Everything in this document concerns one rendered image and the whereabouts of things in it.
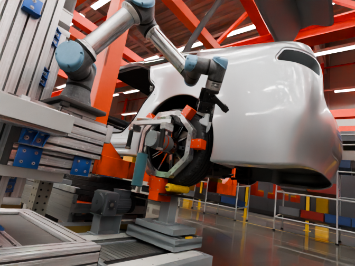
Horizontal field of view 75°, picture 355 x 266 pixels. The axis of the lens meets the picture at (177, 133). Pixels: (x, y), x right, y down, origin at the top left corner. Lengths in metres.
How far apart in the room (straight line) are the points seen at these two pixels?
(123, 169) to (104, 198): 0.41
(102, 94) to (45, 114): 1.15
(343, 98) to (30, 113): 11.07
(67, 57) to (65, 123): 0.28
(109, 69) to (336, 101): 10.16
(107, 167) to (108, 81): 0.74
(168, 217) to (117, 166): 0.62
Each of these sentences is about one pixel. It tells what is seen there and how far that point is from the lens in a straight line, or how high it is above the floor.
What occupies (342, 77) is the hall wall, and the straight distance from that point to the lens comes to 11.80.
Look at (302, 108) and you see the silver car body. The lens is 1.66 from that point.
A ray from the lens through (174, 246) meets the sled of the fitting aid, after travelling 1.77.
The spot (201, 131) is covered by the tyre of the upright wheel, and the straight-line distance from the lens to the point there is 1.80.
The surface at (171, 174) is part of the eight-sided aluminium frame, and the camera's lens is 1.78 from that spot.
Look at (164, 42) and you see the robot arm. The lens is 1.27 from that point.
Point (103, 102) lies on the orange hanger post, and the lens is 2.06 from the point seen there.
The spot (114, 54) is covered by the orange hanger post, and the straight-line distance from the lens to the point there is 2.23.
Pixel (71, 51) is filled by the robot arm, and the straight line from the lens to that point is 1.09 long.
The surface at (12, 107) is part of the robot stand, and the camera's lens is 0.93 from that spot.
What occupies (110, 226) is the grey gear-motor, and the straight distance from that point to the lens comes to 2.15.
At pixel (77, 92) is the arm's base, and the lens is 1.17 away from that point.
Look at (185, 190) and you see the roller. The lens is 1.93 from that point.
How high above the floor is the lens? 0.53
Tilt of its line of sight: 13 degrees up
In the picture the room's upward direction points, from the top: 9 degrees clockwise
